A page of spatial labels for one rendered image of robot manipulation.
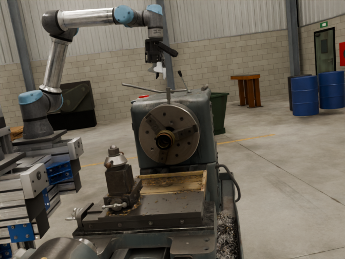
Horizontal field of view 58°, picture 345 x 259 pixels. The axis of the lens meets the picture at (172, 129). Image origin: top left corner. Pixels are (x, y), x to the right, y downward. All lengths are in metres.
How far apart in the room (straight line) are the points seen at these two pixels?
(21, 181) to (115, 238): 0.39
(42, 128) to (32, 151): 0.13
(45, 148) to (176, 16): 10.50
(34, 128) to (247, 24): 11.27
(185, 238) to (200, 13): 11.30
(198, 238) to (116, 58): 10.72
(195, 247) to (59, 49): 1.23
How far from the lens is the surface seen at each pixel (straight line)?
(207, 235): 0.99
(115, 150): 1.04
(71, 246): 0.56
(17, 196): 1.24
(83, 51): 11.68
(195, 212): 0.98
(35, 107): 1.70
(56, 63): 1.77
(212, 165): 1.77
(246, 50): 12.36
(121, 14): 1.46
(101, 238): 1.07
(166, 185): 1.47
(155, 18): 1.56
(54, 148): 1.68
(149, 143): 1.62
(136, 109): 1.77
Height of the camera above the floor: 1.39
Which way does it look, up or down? 10 degrees down
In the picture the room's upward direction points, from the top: 8 degrees counter-clockwise
